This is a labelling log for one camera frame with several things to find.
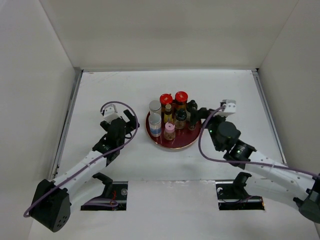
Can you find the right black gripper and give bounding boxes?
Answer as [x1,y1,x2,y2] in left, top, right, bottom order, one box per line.
[190,107,229,151]

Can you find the black-cap bottle white contents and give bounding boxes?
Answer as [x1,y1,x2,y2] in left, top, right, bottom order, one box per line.
[186,100,198,131]

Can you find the black-cap bottle brown spice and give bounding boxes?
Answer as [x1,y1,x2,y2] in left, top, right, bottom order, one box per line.
[174,108,187,130]

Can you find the red-lid jar dark sauce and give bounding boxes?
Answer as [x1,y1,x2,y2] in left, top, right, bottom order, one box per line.
[174,91,188,110]

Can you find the silver-lid shaker blue label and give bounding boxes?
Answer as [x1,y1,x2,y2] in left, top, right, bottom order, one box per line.
[148,113,162,138]

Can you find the silver-lid shaker light label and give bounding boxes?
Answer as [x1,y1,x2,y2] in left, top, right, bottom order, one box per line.
[148,100,162,116]

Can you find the small gold-cap yellow bottle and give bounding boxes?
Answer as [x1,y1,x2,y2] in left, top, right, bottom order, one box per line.
[164,104,173,124]

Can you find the red-lid jar amber contents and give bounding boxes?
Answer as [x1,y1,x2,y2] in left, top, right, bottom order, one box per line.
[159,93,173,117]

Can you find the pink-lid spice shaker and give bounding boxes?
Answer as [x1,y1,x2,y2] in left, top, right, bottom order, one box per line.
[163,122,176,141]

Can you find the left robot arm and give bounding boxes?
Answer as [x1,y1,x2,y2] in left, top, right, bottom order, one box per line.
[24,108,140,233]

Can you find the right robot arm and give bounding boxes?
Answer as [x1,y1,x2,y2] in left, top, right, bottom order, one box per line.
[186,99,320,223]

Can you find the round red lacquer tray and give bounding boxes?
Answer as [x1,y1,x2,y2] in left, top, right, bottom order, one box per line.
[145,112,202,150]

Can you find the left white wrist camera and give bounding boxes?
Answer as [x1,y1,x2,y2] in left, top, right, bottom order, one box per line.
[101,103,120,124]

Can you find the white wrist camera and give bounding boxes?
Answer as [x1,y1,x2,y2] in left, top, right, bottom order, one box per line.
[218,99,237,117]
[101,103,120,124]

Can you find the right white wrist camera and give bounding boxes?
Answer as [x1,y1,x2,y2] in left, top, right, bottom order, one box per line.
[218,99,237,117]

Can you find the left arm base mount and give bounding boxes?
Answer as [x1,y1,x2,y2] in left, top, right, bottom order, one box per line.
[80,172,129,211]

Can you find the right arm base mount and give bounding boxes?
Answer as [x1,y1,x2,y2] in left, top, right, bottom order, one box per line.
[215,172,265,211]

